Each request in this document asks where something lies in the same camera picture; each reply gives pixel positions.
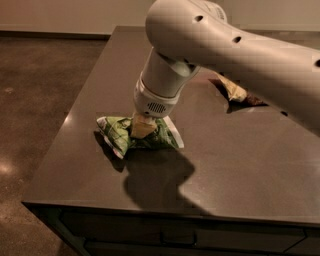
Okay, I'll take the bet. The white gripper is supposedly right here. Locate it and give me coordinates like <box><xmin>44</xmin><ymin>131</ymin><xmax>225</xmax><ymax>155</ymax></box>
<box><xmin>131</xmin><ymin>78</ymin><xmax>180</xmax><ymax>139</ymax></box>

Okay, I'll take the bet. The green jalapeno chip bag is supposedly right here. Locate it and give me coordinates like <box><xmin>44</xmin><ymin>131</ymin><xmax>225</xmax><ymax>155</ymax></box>
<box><xmin>97</xmin><ymin>115</ymin><xmax>184</xmax><ymax>159</ymax></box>

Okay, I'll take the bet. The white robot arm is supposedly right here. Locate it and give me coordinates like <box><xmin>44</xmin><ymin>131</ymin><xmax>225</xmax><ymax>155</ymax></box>
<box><xmin>134</xmin><ymin>0</ymin><xmax>320</xmax><ymax>135</ymax></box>

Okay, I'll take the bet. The brown yellow chip bag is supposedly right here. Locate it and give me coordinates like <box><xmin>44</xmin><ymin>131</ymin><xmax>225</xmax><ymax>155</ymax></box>
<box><xmin>217</xmin><ymin>74</ymin><xmax>264</xmax><ymax>106</ymax></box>

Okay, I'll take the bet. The dark cabinet drawer front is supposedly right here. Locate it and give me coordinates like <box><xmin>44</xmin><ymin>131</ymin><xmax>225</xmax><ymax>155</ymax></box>
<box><xmin>61</xmin><ymin>212</ymin><xmax>304</xmax><ymax>253</ymax></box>

